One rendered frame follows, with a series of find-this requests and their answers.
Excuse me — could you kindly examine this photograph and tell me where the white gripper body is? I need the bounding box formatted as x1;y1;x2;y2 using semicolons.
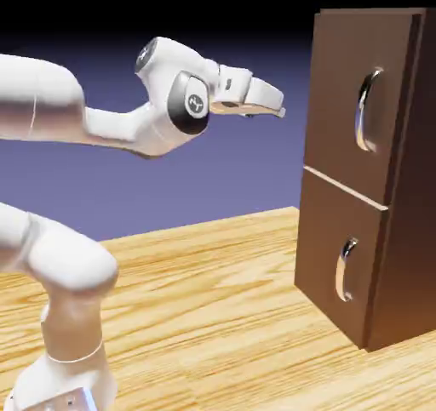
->
210;77;286;119

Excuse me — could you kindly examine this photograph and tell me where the large brown cabinet door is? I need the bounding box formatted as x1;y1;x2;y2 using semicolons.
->
303;9;422;207

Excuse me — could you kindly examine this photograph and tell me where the small brown cabinet door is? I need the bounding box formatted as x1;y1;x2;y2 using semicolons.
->
294;166;389;350

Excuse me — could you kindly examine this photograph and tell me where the dark brown wooden cabinet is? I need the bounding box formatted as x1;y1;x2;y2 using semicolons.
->
294;7;436;353

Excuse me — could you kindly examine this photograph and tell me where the long curved metal handle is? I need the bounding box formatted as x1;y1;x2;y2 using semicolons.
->
353;66;385;153

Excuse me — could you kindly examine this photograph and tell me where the short curved metal handle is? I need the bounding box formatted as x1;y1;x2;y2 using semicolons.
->
335;237;359;303

